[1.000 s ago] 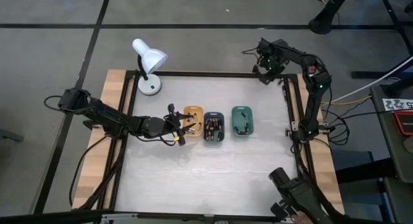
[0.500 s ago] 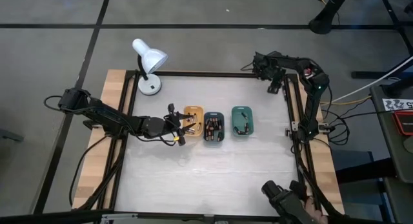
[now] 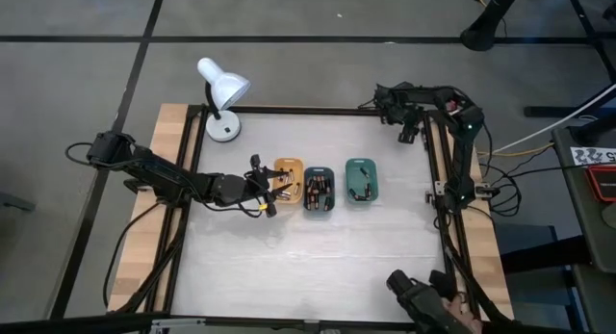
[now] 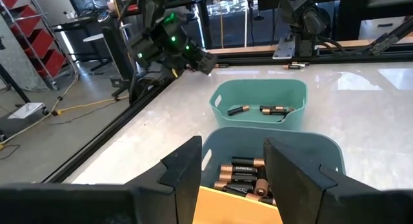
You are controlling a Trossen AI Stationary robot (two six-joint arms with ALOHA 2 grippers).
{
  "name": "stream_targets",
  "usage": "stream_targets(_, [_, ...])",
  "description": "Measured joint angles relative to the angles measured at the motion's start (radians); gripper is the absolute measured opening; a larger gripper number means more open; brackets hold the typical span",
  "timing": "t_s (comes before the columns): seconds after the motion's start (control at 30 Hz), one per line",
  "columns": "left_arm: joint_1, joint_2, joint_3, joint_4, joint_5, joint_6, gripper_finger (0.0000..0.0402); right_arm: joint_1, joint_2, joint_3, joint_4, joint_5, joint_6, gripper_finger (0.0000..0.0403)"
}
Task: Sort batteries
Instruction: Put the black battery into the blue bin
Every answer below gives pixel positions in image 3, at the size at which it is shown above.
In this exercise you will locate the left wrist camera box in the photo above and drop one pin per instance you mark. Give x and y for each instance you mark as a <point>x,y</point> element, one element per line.
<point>255,161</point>

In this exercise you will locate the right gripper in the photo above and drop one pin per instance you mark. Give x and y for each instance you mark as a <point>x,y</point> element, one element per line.
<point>397,105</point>

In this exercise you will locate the yellow plastic bin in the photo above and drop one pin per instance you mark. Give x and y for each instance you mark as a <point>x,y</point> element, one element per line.
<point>298,165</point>

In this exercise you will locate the black handheld device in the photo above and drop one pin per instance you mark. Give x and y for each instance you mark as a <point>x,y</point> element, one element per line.
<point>418,295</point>

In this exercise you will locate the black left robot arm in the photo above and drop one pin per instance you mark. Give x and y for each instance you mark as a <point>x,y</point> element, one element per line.
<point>159,175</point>

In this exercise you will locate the white desk lamp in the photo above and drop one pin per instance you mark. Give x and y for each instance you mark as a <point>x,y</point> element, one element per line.
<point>226,86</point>

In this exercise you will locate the black desk leg frame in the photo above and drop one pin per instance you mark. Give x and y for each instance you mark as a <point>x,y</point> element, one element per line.
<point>548,111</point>

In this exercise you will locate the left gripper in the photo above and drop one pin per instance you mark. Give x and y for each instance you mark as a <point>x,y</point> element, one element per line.
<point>236,189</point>

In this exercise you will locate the white marker paper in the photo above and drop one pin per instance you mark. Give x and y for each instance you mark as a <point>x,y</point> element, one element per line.
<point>592,156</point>

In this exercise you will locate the person's hand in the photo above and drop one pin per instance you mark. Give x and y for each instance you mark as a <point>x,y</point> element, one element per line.
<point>454,307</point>

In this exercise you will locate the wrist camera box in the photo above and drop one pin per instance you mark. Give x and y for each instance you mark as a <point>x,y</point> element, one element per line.
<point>408,134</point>
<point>255,161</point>

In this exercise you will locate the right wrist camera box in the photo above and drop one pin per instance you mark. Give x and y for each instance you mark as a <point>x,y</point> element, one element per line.
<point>408,134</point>

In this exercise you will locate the blue plastic bin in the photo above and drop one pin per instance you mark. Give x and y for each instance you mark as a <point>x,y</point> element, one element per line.
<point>319,171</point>

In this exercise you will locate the black stand foot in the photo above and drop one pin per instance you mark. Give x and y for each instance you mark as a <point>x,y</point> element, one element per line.
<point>481,33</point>

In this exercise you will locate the red black device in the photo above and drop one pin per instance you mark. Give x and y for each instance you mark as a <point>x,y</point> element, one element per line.
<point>604,182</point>

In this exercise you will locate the black copper-top battery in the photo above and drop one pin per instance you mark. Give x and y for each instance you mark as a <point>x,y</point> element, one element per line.
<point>328,185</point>
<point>323,185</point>
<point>310,201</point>
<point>364,172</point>
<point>309,187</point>
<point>327,203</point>
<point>368,190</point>
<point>315,200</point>
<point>316,183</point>
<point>355,195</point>

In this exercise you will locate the dark grey side desk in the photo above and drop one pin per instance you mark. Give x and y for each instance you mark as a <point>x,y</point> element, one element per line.
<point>577,218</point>

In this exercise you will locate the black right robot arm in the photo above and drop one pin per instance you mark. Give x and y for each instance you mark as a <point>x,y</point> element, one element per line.
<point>462,156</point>

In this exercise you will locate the green plastic bin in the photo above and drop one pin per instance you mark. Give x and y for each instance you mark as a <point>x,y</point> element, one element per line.
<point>353,180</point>

